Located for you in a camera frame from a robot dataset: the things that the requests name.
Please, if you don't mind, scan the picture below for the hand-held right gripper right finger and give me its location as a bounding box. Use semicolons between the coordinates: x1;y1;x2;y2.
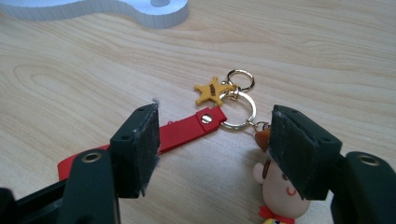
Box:
268;104;344;202

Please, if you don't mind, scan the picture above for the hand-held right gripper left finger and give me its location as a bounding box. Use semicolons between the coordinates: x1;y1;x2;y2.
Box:
109;102;162;200

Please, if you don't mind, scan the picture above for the cowboy figure keychain red strap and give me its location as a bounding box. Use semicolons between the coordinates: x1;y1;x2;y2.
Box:
57;68;312;224

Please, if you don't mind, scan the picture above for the white curved stand base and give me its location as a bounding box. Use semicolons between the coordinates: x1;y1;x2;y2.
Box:
0;0;191;30

